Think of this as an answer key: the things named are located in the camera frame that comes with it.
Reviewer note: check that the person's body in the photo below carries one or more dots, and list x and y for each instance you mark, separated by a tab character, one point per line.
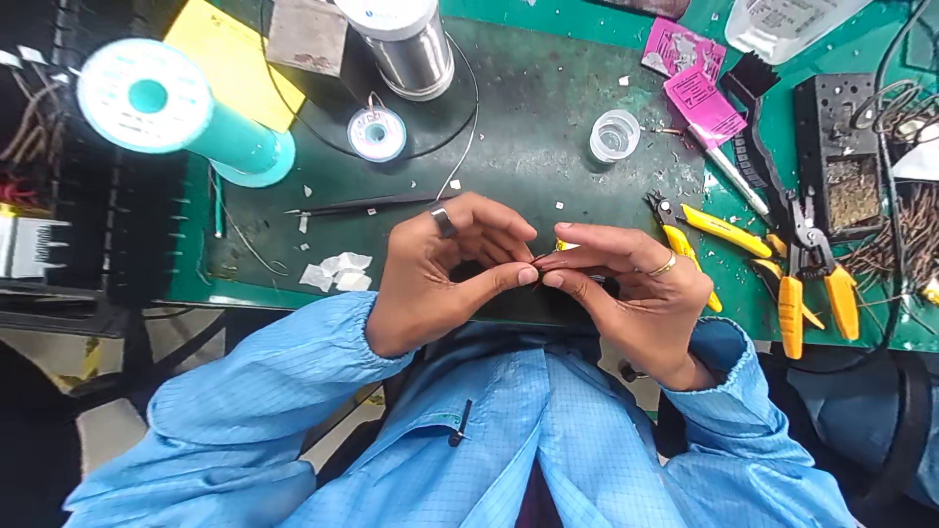
484	455

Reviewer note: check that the black soldering iron stand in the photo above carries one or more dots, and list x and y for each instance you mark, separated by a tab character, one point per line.
843	125

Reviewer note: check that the white box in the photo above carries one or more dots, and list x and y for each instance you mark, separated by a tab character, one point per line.
26	246

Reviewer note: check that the person's right fingers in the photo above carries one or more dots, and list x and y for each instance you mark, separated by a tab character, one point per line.
616	246

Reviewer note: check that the black pen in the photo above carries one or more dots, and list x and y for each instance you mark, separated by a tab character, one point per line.
461	427

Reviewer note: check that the grey metal block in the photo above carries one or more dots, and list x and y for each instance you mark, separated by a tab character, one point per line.
306	37

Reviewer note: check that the black brush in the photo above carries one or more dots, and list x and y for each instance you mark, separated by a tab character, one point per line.
750	77

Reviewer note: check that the person's right thumb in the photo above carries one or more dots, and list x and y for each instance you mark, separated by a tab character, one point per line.
583	293

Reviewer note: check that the person's right forearm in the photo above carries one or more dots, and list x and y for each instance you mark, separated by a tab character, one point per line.
748	425

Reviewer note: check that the black chair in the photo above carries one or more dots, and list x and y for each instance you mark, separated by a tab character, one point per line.
37	440

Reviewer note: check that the small yellow component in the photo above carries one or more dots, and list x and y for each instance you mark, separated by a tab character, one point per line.
562	244

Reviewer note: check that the dark work mat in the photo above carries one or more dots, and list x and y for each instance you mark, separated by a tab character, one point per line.
528	154

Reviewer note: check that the white metallic pen tool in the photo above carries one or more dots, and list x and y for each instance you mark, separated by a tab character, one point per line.
737	174

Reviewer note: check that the thin teal stick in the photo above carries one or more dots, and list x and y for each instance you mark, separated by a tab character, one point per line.
218	213

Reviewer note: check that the large teal spool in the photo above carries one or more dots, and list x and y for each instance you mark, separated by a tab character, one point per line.
235	139

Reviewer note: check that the yellow paper sheet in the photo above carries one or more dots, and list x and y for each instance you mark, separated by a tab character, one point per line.
227	66

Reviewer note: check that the small white solder spool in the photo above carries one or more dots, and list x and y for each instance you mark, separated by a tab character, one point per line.
358	136

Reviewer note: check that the large silver solder spool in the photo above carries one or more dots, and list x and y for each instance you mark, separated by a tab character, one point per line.
411	59

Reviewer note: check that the small clear plastic cup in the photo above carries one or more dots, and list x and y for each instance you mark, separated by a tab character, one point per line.
615	137

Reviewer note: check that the person's left forearm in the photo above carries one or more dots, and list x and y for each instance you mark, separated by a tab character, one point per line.
257	381

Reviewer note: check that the black rack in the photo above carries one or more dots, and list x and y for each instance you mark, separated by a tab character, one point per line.
92	220

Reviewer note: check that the person's left fingers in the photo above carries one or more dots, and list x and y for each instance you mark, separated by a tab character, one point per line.
488	220

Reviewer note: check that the white paper scrap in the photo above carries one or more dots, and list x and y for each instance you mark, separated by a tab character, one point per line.
352	261
317	276
353	281

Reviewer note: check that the person's left hand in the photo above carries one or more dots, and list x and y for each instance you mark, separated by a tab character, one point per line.
418	286

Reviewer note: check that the green table mat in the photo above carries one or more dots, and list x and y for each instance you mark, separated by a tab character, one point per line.
755	293

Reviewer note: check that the person's left thumb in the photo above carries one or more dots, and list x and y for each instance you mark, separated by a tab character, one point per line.
495	286

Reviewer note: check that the pink printed packet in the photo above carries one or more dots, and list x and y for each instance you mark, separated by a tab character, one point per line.
678	45
704	106

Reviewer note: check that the person's right hand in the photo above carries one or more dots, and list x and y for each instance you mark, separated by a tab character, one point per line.
653	315

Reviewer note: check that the dark brown object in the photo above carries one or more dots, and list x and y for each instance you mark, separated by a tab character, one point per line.
660	6

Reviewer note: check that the clear plastic container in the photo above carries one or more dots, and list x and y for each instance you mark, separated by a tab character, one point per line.
789	26

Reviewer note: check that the black tweezers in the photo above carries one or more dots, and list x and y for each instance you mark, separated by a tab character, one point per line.
374	202

